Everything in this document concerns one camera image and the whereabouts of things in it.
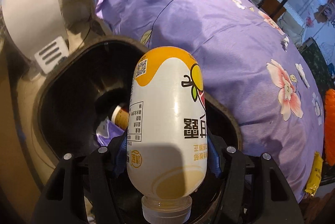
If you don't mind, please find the yellow white drink bottle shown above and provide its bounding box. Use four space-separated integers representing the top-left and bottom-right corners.
127 46 208 223

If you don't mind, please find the small foil wrapper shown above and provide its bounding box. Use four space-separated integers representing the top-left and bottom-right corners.
281 36 290 52

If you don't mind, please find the red paper coffee cup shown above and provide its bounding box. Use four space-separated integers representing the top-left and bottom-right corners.
110 105 129 130

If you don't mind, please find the white tissue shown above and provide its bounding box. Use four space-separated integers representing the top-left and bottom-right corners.
295 63 310 88

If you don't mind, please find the orange foam fruit net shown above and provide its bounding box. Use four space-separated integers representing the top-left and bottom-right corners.
324 89 335 166

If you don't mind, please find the dark round trash bin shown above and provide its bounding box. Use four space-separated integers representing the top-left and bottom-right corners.
31 35 243 224

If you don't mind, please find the purple floral bed cover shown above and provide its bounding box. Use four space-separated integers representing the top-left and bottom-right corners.
94 0 324 201

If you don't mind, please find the yellow snack packet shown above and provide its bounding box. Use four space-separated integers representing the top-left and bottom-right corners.
305 151 323 196

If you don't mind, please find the green floral covered counter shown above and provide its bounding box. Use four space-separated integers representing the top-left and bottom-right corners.
299 37 334 97

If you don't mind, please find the white wicker swing sofa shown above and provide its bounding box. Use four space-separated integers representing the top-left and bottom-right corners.
252 0 307 46

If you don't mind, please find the orange brown cushion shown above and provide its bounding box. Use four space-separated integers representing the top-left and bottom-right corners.
261 0 286 22

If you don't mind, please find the white beauty machine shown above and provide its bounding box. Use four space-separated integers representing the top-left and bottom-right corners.
1 0 69 74

